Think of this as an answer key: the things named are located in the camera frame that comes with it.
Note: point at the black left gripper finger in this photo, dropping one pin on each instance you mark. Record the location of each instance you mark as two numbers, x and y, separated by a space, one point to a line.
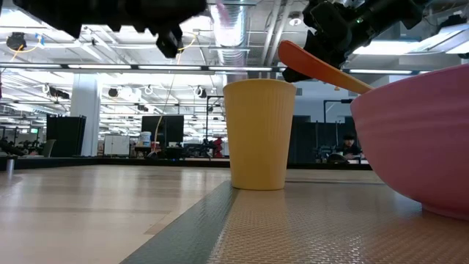
169 42

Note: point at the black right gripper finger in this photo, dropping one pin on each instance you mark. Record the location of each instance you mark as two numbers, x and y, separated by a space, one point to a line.
292 76

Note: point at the yellow ribbed cup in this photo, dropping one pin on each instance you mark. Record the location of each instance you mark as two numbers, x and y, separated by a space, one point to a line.
258 135

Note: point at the pink plastic bowl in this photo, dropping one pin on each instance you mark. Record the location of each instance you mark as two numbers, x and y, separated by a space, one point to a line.
421 146

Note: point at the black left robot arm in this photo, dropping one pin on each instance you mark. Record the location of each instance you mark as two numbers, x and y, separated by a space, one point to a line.
47 14

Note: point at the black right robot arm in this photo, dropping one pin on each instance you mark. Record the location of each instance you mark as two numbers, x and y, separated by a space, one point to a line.
395 14

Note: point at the long ceiling light strip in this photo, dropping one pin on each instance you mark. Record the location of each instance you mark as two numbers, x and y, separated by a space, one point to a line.
110 67

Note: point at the black panel screen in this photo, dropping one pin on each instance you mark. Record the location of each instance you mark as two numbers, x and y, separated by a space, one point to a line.
172 128

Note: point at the white bucket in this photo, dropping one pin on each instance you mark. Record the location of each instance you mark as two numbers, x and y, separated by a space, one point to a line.
145 138

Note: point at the person in red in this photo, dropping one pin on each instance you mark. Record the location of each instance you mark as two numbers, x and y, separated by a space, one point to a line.
218 146

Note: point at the white building pillar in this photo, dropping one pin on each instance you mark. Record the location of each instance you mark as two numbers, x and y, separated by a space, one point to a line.
86 117

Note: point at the white cabinet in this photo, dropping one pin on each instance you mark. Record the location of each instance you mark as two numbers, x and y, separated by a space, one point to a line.
116 145

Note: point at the black cabinet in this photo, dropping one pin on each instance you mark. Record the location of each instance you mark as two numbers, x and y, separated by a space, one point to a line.
66 135

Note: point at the woven placemat with dark border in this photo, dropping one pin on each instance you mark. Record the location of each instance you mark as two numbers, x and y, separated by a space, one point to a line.
311 227

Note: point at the grey chair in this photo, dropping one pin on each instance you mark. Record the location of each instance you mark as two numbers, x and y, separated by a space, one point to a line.
48 147

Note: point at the black partition wall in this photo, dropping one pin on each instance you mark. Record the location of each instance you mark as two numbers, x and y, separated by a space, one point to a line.
308 139

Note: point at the silver ribbed air duct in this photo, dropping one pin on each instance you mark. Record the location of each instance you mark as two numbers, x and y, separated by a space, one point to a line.
234 40

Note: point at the metal post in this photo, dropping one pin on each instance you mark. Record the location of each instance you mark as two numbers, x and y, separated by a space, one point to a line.
10 165

